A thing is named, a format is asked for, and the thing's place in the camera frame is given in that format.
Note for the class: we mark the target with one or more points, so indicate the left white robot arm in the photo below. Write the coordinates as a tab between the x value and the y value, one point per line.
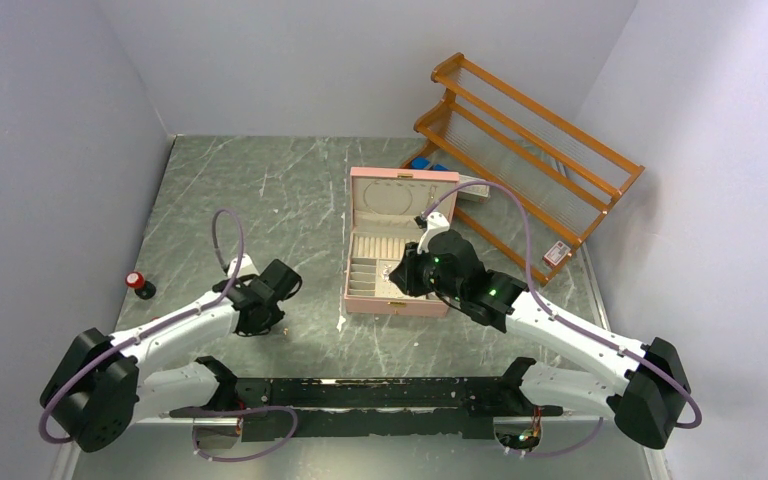
106	382

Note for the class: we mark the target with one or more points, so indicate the small red white box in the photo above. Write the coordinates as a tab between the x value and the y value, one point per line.
556	254

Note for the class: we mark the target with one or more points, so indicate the pink jewelry box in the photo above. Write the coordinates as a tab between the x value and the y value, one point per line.
383	205

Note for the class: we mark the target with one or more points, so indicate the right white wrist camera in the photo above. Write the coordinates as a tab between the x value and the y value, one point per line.
432	225

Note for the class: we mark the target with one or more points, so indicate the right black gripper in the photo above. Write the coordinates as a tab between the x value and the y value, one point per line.
405	274

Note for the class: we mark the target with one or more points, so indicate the white flat carton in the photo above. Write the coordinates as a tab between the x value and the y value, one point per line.
473	190

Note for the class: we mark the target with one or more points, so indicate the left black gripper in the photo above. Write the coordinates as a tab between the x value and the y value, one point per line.
277	314

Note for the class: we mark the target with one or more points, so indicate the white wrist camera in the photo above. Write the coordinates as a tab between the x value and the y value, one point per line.
432	225
241	267

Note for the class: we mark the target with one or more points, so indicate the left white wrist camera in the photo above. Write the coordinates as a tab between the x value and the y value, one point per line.
241	267

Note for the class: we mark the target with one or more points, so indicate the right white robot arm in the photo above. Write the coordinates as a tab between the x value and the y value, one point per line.
642	387

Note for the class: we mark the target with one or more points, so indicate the orange wooden rack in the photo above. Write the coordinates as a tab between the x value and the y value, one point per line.
567	180

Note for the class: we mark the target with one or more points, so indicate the blue box left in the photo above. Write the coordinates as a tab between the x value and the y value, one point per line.
421	163

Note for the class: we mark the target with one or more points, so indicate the red emergency stop button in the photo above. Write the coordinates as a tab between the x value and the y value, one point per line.
142	288

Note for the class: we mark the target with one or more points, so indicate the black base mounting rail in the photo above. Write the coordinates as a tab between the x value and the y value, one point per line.
332	408

